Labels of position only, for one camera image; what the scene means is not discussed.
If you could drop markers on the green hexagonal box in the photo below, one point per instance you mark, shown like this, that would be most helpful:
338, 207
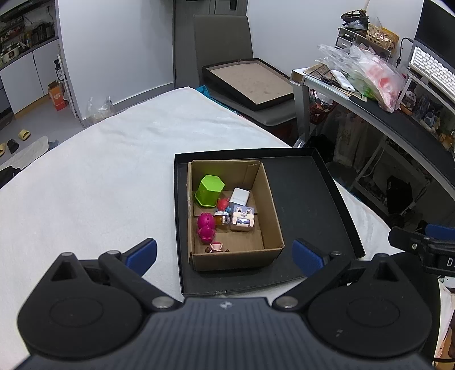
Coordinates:
209, 188

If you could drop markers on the teal cloth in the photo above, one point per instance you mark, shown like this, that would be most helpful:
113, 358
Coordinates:
205, 90

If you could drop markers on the white keyboard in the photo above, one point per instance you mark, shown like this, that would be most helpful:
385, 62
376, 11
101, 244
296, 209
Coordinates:
432, 69

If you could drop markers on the clear bag on floor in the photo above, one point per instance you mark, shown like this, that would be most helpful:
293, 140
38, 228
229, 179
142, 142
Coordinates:
100, 111

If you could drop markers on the yellow slipper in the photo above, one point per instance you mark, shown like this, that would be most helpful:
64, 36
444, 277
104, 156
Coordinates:
2, 149
24, 134

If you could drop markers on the brown-haired doll figure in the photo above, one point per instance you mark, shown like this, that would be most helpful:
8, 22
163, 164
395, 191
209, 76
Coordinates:
217, 247

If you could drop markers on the black woven basket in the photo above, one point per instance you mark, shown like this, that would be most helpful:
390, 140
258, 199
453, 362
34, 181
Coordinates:
354, 17

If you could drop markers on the orange carton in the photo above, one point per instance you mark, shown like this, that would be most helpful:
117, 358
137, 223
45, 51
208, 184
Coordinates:
57, 96

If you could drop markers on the grey chair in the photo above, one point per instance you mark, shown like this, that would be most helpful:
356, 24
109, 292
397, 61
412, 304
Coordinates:
222, 39

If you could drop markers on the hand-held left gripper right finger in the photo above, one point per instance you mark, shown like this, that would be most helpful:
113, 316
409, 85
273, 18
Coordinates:
307, 258

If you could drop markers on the wicker basket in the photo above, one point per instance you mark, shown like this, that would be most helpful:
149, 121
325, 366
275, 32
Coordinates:
382, 35

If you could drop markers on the white remote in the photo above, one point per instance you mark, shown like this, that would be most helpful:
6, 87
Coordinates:
343, 80

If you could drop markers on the black tray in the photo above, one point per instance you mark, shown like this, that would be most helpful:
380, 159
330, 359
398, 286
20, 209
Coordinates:
312, 199

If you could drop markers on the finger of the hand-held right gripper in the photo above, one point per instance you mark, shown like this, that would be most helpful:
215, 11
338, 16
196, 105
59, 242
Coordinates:
405, 239
440, 231

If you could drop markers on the red basket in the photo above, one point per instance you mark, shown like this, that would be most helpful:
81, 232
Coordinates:
320, 108

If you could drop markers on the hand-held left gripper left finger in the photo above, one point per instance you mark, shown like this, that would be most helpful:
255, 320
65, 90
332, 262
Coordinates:
142, 256

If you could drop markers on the panda figurine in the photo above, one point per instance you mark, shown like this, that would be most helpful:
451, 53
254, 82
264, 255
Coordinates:
408, 101

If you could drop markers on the grey drawer organizer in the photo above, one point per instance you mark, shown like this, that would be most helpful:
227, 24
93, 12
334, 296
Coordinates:
350, 41

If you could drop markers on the grey floor mat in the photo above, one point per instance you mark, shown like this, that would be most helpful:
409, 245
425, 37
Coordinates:
25, 153

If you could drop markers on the black monitor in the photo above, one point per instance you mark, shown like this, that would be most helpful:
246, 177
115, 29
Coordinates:
437, 25

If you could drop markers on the black picture frame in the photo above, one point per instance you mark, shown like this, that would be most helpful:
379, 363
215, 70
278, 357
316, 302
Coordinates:
248, 83

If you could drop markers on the black slipper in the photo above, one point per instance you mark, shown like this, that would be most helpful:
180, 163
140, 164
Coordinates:
12, 146

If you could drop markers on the brown cardboard box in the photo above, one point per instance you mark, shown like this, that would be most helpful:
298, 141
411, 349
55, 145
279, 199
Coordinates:
234, 261

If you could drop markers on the pink toy figure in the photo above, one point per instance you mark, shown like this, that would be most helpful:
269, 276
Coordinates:
206, 227

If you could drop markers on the white cabinet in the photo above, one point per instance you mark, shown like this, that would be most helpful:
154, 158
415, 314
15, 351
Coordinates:
28, 78

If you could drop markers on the white charger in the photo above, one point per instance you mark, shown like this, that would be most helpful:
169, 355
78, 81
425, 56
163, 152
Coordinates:
240, 196

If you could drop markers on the grey bunny cube toy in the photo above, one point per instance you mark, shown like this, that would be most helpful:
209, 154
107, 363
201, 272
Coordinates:
242, 217

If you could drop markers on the blue and white figurine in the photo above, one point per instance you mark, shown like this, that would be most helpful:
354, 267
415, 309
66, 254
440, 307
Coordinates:
430, 120

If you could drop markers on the grey desk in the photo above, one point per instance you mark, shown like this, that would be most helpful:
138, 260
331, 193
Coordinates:
398, 121

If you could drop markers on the clear plastic bag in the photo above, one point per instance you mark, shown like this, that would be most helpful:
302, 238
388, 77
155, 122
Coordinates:
369, 76

